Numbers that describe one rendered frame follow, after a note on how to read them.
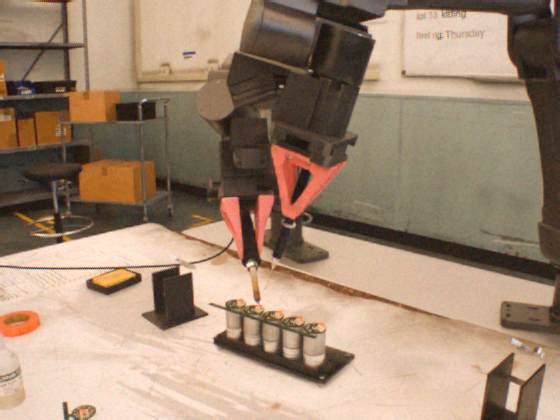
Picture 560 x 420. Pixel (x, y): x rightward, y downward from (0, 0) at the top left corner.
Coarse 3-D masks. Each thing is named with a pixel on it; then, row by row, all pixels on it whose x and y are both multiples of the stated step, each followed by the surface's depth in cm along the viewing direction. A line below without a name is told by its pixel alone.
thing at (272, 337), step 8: (280, 320) 58; (264, 328) 59; (272, 328) 58; (280, 328) 58; (264, 336) 59; (272, 336) 58; (280, 336) 59; (264, 344) 59; (272, 344) 58; (280, 344) 59
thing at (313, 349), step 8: (312, 328) 56; (304, 336) 56; (320, 336) 55; (304, 344) 56; (312, 344) 55; (320, 344) 55; (304, 352) 56; (312, 352) 55; (320, 352) 55; (304, 360) 56; (312, 360) 55; (320, 360) 56
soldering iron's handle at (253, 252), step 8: (240, 216) 73; (248, 216) 72; (240, 224) 71; (248, 224) 71; (248, 232) 70; (248, 240) 68; (248, 248) 67; (256, 248) 68; (248, 256) 66; (256, 256) 66
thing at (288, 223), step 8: (304, 176) 55; (304, 184) 55; (296, 192) 55; (296, 200) 56; (288, 224) 56; (280, 232) 57; (288, 232) 57; (280, 240) 57; (280, 248) 58; (280, 256) 58
